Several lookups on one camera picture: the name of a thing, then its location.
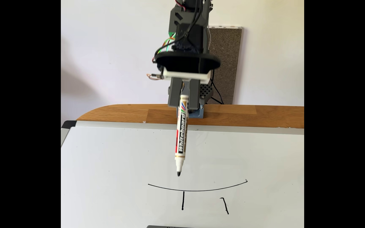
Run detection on whiteboard marker pen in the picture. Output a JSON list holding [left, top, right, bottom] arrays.
[[174, 94, 190, 177]]

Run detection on black oval webcam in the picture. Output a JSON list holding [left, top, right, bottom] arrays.
[[154, 52, 221, 75]]

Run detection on brown corrugated cardboard panel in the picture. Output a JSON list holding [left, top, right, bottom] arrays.
[[207, 26, 242, 105]]

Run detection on black cable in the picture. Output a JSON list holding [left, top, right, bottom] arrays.
[[152, 0, 225, 105]]

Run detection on whiteboard with grey frame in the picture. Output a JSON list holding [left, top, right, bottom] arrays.
[[61, 120, 304, 228]]

